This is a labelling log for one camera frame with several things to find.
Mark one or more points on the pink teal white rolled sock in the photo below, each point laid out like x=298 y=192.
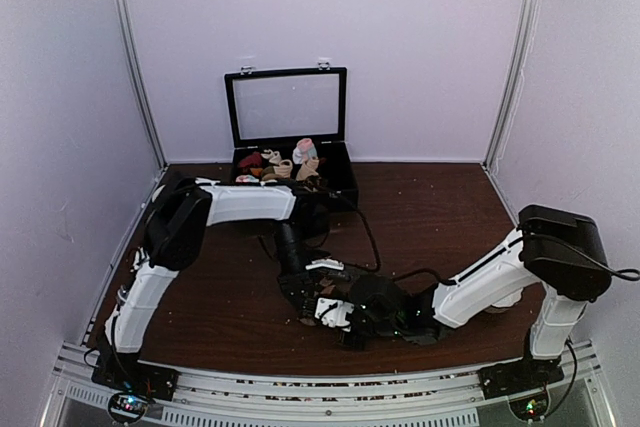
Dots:
x=304 y=150

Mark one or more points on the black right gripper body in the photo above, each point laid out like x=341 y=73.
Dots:
x=387 y=327

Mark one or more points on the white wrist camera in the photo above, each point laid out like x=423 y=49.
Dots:
x=334 y=313
x=325 y=263

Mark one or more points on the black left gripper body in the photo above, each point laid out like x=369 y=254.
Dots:
x=287 y=236

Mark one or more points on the white scalloped bowl right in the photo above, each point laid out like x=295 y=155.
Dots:
x=504 y=304

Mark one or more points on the black box with glass lid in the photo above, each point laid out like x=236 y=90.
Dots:
x=275 y=109

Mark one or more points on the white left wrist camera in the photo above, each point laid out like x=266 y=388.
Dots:
x=325 y=263

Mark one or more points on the cream rolled sock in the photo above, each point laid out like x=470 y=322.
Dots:
x=275 y=163

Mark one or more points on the aluminium front rail frame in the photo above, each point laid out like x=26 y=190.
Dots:
x=443 y=397

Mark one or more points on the tan rolled sock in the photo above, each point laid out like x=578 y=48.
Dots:
x=274 y=177

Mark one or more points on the beige rolled sock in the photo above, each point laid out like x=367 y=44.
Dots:
x=308 y=168

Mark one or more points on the white bowl left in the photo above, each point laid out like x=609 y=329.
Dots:
x=156 y=193

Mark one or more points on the dark red rolled sock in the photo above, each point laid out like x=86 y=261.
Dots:
x=254 y=160

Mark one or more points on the aluminium right corner post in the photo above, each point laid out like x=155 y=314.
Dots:
x=523 y=37

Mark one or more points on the aluminium left corner post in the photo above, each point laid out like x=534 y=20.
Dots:
x=137 y=82

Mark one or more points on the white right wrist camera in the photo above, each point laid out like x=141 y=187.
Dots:
x=334 y=313

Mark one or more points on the brown tan argyle sock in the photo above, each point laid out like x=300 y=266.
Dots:
x=315 y=183
x=328 y=288

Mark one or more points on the aluminium corner post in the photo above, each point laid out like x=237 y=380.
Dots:
x=523 y=37
x=137 y=82

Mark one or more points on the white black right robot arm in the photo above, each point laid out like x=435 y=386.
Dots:
x=560 y=250

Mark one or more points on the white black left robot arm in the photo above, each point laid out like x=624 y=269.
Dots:
x=181 y=212

